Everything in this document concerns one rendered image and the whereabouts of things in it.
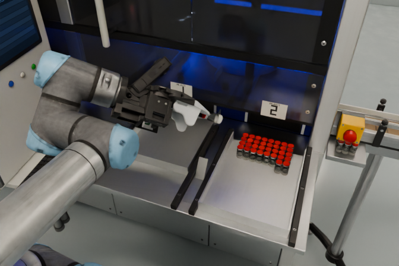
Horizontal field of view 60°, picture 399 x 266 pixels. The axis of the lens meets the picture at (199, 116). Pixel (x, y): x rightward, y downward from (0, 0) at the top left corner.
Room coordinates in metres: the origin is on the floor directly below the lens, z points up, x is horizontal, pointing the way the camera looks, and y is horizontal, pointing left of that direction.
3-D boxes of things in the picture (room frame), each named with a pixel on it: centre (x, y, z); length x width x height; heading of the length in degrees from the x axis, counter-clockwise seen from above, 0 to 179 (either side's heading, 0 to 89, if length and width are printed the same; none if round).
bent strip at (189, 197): (0.73, 0.01, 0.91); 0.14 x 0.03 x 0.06; 159
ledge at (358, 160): (0.91, -0.52, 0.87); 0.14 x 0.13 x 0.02; 159
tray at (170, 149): (0.98, 0.10, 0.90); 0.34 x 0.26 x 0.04; 159
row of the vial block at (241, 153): (0.83, -0.21, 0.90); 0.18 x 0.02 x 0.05; 69
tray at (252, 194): (0.75, -0.18, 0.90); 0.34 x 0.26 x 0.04; 159
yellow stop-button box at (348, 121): (0.88, -0.50, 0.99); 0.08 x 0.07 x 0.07; 159
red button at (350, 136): (0.84, -0.48, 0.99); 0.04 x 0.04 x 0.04; 69
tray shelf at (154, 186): (0.85, -0.04, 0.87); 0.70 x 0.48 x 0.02; 69
